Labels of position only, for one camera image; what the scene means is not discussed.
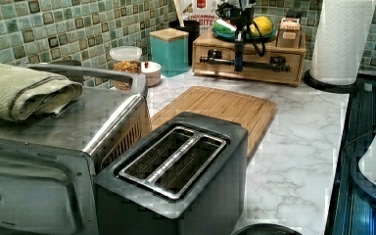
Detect plush watermelon slice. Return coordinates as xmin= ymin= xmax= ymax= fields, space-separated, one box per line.
xmin=212 ymin=20 xmax=236 ymax=33

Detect small white bowl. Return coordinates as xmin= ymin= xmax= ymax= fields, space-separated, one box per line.
xmin=141 ymin=61 xmax=162 ymax=87

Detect tea bag box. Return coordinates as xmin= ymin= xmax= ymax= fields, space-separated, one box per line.
xmin=276 ymin=18 xmax=302 ymax=48

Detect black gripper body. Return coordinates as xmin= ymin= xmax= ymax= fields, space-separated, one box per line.
xmin=216 ymin=0 xmax=255 ymax=71

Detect plush yellow lemon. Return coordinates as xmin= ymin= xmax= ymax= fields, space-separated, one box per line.
xmin=250 ymin=16 xmax=273 ymax=36

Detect black two-slot toaster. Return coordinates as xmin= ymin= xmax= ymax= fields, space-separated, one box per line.
xmin=95 ymin=112 xmax=248 ymax=235

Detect black utensil holder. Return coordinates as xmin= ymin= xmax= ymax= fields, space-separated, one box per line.
xmin=168 ymin=20 xmax=200 ymax=66

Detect bamboo cutting board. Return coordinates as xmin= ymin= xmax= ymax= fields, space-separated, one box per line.
xmin=151 ymin=86 xmax=277 ymax=160

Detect cereal box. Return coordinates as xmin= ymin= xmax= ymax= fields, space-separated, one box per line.
xmin=179 ymin=0 xmax=218 ymax=33

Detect wooden drawer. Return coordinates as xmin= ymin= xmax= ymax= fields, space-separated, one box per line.
xmin=193 ymin=46 xmax=305 ymax=86

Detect stainless steel toaster oven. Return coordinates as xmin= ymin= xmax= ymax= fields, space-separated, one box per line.
xmin=0 ymin=59 xmax=152 ymax=235

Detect black round object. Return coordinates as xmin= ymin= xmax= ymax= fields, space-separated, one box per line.
xmin=232 ymin=223 xmax=302 ymax=235

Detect paper towel roll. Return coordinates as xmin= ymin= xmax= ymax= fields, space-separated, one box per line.
xmin=309 ymin=0 xmax=376 ymax=86

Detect black paper towel base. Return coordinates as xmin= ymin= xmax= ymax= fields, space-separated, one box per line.
xmin=303 ymin=70 xmax=360 ymax=94

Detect clear jar with cereal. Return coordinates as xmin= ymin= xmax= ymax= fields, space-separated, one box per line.
xmin=109 ymin=46 xmax=142 ymax=74

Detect blue plate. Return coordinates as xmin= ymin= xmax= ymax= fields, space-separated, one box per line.
xmin=211 ymin=28 xmax=277 ymax=42

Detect folded beige towel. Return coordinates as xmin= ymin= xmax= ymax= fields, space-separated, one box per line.
xmin=0 ymin=63 xmax=82 ymax=121

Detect wooden drawer box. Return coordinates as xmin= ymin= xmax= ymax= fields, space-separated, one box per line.
xmin=192 ymin=29 xmax=306 ymax=70

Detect wooden spoon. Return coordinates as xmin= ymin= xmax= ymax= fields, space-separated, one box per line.
xmin=173 ymin=0 xmax=184 ymax=27

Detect teal canister with wooden lid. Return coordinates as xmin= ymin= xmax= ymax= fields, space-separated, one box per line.
xmin=150 ymin=28 xmax=189 ymax=77

